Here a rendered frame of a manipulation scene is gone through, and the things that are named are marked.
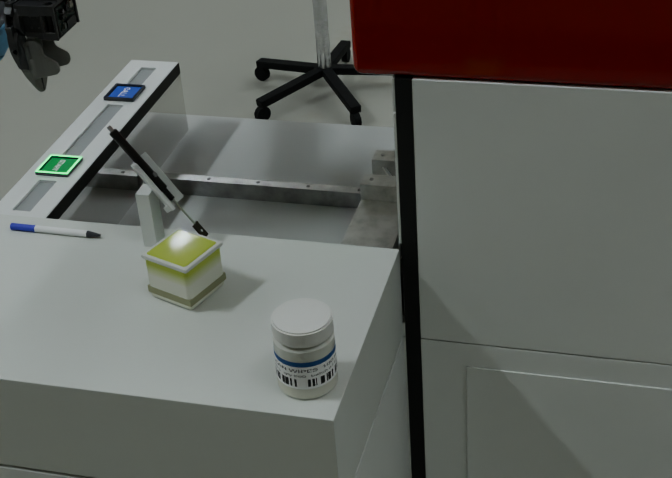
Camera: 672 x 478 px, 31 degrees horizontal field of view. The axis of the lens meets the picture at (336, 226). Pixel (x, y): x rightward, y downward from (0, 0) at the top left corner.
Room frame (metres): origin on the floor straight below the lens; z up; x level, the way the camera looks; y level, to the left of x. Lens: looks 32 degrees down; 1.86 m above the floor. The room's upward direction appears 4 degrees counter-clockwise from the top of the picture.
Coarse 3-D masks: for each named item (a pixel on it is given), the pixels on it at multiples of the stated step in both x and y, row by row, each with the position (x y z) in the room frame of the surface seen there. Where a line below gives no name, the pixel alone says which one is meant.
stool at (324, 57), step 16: (320, 0) 3.80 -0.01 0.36; (320, 16) 3.80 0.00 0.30; (320, 32) 3.80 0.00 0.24; (320, 48) 3.80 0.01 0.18; (336, 48) 4.01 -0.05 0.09; (256, 64) 3.98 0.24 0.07; (272, 64) 3.93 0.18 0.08; (288, 64) 3.89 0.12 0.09; (304, 64) 3.87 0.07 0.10; (320, 64) 3.81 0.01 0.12; (336, 64) 3.84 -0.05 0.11; (352, 64) 3.84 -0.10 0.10; (304, 80) 3.75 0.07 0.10; (336, 80) 3.72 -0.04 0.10; (272, 96) 3.67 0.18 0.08; (352, 96) 3.62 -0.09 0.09; (256, 112) 3.65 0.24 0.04; (352, 112) 3.55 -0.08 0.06
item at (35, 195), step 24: (120, 72) 2.01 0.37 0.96; (144, 72) 2.01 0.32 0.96; (168, 72) 1.99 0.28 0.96; (144, 96) 1.90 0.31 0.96; (96, 120) 1.83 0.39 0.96; (120, 120) 1.81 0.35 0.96; (72, 144) 1.74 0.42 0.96; (96, 144) 1.73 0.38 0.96; (24, 192) 1.59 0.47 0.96; (48, 192) 1.59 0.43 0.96
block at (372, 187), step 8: (368, 176) 1.65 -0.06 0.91; (376, 176) 1.65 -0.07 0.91; (384, 176) 1.65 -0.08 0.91; (392, 176) 1.65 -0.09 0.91; (360, 184) 1.63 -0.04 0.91; (368, 184) 1.63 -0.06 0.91; (376, 184) 1.63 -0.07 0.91; (384, 184) 1.62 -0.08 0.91; (392, 184) 1.62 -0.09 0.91; (360, 192) 1.63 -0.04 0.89; (368, 192) 1.63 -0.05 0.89; (376, 192) 1.62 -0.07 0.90; (384, 192) 1.62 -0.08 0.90; (392, 192) 1.61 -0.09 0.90; (376, 200) 1.62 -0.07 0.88; (384, 200) 1.62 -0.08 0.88; (392, 200) 1.61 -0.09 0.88
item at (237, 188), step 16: (176, 176) 1.80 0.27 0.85; (192, 176) 1.80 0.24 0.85; (208, 176) 1.79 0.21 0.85; (192, 192) 1.79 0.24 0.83; (208, 192) 1.78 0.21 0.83; (224, 192) 1.77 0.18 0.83; (240, 192) 1.76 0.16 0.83; (256, 192) 1.75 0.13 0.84; (272, 192) 1.74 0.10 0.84; (288, 192) 1.74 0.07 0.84; (304, 192) 1.73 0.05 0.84; (320, 192) 1.72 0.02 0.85; (336, 192) 1.71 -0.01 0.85; (352, 192) 1.70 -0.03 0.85
